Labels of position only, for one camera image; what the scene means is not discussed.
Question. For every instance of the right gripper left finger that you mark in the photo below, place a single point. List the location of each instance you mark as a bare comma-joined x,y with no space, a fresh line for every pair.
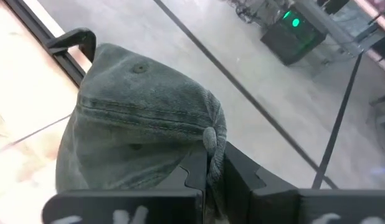
124,207

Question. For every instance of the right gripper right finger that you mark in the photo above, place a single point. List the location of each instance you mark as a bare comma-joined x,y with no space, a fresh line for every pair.
289,207

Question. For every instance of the dark green denim cap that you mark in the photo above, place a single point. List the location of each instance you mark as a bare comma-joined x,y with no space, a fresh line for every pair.
133,102

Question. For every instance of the black box green lights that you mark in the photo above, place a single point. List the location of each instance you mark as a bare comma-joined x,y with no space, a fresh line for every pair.
289,46

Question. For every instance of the black aluminium table frame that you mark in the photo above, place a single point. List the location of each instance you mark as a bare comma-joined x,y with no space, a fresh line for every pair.
61,59

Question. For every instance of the black mounting bracket bar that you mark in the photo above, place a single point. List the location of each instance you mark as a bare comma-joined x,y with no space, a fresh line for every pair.
74,35

